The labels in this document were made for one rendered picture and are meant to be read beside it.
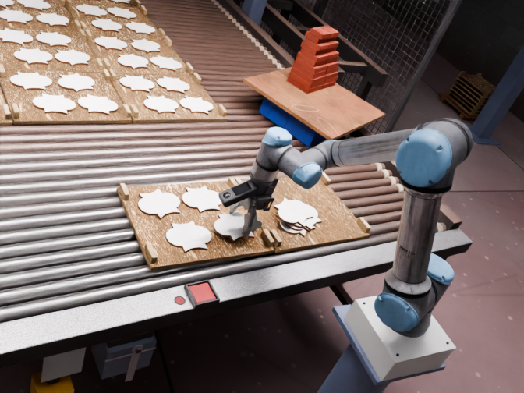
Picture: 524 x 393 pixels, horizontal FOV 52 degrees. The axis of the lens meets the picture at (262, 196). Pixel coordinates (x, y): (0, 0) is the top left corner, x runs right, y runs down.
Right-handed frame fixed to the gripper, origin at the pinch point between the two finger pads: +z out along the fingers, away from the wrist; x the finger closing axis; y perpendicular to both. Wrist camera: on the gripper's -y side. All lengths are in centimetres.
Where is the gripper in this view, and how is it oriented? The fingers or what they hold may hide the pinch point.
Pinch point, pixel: (235, 224)
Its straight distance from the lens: 167.5
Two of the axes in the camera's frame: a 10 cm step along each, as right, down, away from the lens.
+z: -3.3, 7.6, 5.6
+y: 8.4, -0.5, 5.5
